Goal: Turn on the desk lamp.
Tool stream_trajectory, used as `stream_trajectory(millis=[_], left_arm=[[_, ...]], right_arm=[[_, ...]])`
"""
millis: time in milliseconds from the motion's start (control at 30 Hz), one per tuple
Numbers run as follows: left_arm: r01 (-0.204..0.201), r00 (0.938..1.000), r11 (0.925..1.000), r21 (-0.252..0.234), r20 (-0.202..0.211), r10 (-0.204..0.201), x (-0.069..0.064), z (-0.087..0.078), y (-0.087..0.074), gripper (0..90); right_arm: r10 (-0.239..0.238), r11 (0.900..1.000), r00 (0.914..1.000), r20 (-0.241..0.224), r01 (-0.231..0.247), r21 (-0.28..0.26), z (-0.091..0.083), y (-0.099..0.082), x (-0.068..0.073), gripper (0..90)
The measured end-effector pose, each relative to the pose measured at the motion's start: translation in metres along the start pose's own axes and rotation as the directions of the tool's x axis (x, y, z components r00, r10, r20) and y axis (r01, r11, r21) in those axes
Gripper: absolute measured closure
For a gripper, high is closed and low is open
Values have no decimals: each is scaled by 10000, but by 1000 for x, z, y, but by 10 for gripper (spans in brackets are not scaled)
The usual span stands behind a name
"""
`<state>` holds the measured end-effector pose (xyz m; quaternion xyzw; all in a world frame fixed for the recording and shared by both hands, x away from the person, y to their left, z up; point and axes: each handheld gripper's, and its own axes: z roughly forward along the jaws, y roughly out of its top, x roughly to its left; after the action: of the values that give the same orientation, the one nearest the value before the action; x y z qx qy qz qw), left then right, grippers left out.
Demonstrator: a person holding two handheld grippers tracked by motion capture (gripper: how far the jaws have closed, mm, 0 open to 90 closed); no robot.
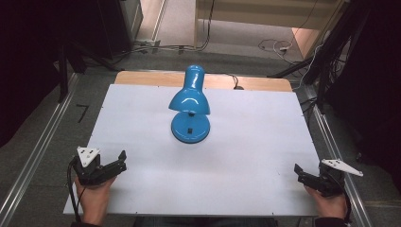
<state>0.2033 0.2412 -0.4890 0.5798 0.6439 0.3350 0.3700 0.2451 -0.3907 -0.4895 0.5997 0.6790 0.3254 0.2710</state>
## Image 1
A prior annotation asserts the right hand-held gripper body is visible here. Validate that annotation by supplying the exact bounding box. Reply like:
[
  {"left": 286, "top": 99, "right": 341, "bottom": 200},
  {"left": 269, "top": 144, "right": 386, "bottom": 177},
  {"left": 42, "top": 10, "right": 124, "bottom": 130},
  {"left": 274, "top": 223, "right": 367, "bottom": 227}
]
[{"left": 316, "top": 158, "right": 364, "bottom": 199}]

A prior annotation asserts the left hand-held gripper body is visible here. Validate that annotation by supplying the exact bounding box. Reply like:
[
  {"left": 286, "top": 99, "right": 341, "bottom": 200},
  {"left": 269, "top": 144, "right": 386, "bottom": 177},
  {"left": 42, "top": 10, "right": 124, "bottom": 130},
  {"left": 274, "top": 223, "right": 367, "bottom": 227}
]
[{"left": 72, "top": 146, "right": 119, "bottom": 187}]

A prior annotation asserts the blue desk lamp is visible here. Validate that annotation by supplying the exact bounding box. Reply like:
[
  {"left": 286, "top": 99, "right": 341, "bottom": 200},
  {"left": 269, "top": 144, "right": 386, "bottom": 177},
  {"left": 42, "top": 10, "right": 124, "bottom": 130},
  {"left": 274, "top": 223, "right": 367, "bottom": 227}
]
[{"left": 167, "top": 64, "right": 212, "bottom": 145}]

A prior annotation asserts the person's right hand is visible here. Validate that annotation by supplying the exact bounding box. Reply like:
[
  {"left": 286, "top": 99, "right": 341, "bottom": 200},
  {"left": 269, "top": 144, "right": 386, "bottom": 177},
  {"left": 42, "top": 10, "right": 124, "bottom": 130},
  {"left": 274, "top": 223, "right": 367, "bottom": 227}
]
[{"left": 304, "top": 184, "right": 348, "bottom": 220}]

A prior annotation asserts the person's left hand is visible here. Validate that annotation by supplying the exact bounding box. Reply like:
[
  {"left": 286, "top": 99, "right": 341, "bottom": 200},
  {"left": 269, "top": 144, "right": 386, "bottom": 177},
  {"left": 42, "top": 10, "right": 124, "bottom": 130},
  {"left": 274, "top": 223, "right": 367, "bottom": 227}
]
[{"left": 74, "top": 175, "right": 117, "bottom": 226}]

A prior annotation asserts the white table board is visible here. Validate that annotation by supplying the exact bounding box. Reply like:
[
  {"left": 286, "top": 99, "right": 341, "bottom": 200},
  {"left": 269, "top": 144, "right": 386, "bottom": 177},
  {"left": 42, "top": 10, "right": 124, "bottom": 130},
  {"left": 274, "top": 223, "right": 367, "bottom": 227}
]
[{"left": 62, "top": 83, "right": 321, "bottom": 218}]

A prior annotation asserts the black metal stand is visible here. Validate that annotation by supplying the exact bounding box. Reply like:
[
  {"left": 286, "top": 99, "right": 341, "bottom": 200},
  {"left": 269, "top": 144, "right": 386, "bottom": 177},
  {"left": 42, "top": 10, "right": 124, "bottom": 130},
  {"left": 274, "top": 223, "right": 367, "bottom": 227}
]
[{"left": 56, "top": 39, "right": 122, "bottom": 104}]

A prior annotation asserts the black tripod stand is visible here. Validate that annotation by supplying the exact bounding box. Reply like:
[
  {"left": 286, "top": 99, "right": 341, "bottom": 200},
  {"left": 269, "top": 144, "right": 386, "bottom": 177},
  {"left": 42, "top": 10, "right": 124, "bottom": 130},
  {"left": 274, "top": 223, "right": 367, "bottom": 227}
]
[{"left": 267, "top": 0, "right": 373, "bottom": 112}]

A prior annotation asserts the grey power strip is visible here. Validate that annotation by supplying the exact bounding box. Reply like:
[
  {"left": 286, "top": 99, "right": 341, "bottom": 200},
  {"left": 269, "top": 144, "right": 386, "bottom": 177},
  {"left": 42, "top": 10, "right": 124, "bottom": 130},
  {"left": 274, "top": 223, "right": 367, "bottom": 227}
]
[{"left": 134, "top": 38, "right": 162, "bottom": 49}]

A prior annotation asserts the light wooden panel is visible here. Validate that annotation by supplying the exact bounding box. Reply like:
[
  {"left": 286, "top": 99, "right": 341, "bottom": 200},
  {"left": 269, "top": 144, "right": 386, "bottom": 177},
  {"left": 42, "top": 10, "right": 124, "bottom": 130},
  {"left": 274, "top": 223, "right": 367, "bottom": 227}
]
[{"left": 291, "top": 26, "right": 326, "bottom": 60}]

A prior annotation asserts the dark cabinet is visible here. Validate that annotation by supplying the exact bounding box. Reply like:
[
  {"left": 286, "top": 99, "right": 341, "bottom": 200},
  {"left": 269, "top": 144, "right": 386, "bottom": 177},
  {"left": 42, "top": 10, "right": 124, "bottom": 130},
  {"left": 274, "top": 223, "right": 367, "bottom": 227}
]
[{"left": 94, "top": 0, "right": 144, "bottom": 61}]

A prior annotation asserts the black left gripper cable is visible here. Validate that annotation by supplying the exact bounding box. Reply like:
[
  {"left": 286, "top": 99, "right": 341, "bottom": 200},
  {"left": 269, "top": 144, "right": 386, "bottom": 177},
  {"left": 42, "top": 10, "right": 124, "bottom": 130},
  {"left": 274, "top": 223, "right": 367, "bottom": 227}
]
[{"left": 66, "top": 156, "right": 83, "bottom": 223}]

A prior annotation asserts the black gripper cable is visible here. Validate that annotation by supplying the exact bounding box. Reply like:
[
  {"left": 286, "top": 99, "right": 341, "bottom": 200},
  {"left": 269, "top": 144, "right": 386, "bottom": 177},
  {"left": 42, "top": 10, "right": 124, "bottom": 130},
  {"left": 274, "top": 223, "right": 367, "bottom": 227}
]
[
  {"left": 66, "top": 156, "right": 83, "bottom": 223},
  {"left": 342, "top": 188, "right": 353, "bottom": 225}
]

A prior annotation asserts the aluminium floor rail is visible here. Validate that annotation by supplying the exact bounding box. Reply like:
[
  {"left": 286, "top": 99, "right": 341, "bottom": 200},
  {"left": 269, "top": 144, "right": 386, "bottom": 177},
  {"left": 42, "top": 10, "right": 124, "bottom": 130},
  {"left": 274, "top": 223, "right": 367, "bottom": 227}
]
[
  {"left": 0, "top": 73, "right": 80, "bottom": 227},
  {"left": 302, "top": 84, "right": 374, "bottom": 227}
]

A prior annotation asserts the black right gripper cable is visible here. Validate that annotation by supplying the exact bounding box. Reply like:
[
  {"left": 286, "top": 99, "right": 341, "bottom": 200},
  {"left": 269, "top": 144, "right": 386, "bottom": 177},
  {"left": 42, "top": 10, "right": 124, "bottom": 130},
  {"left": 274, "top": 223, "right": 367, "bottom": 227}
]
[{"left": 342, "top": 188, "right": 353, "bottom": 225}]

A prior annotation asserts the black lamp cord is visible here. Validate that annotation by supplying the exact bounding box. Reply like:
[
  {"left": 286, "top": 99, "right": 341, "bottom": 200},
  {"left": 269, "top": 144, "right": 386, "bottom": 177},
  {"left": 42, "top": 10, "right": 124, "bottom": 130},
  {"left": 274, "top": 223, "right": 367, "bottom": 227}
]
[{"left": 217, "top": 73, "right": 245, "bottom": 91}]

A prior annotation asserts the white floor cable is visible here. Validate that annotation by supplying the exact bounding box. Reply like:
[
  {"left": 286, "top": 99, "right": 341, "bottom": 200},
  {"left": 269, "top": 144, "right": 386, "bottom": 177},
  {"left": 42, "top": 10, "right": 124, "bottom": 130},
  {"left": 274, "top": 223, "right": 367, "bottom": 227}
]
[{"left": 257, "top": 38, "right": 295, "bottom": 61}]

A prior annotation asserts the black floor cable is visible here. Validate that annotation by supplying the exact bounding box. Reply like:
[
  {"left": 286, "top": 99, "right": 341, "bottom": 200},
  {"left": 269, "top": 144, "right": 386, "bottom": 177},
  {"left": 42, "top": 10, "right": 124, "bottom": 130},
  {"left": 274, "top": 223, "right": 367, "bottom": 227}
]
[{"left": 113, "top": 0, "right": 217, "bottom": 61}]

